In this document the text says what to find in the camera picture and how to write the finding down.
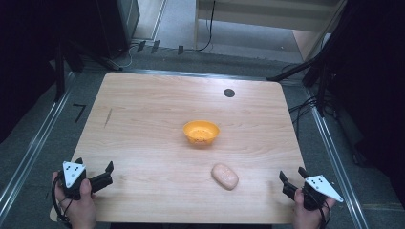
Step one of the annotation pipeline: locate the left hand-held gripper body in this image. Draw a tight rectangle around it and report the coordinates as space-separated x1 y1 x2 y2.
59 160 88 200

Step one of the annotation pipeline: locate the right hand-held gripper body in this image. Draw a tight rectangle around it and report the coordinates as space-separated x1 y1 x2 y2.
300 174 345 212

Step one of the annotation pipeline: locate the pink oval bread roll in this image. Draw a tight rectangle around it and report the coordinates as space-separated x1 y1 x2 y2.
210 162 240 191

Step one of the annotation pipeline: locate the orange plastic bowl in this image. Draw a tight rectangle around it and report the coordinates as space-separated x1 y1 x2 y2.
182 119 221 147

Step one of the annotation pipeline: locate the person's right hand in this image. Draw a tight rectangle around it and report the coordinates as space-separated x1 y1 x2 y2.
292 188 337 229

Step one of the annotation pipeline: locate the person's left hand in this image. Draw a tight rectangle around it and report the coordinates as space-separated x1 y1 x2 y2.
52 171 97 229

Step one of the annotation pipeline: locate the black metal stand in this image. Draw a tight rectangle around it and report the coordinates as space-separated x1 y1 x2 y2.
52 37 123 103
266 37 338 118

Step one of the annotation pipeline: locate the dark cabinet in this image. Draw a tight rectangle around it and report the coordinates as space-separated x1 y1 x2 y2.
95 0 141 60

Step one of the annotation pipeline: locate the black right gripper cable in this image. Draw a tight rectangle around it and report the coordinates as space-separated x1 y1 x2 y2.
305 185 332 229

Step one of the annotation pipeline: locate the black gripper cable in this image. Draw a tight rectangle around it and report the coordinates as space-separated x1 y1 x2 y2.
305 185 332 229
51 173 75 229

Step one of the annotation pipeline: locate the metal floor rail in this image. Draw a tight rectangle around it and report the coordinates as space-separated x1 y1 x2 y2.
0 72 76 216
306 90 371 229

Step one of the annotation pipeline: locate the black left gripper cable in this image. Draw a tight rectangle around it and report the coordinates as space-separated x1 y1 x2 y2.
51 173 75 229

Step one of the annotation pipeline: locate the black floor cables bundle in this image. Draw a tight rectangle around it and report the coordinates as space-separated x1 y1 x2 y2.
288 94 340 135

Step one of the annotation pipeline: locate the white floor cable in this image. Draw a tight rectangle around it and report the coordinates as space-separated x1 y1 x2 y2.
118 42 141 69

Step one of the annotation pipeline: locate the black hanging cable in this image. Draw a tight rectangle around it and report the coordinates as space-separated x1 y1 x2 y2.
194 0 217 52

